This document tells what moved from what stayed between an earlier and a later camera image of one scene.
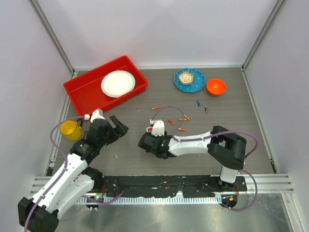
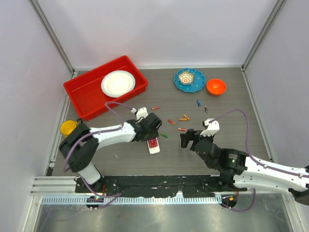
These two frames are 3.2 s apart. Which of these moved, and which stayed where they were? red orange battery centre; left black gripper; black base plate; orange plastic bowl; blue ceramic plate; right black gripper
Moved: right black gripper; left black gripper
Stayed: blue ceramic plate; orange plastic bowl; red orange battery centre; black base plate
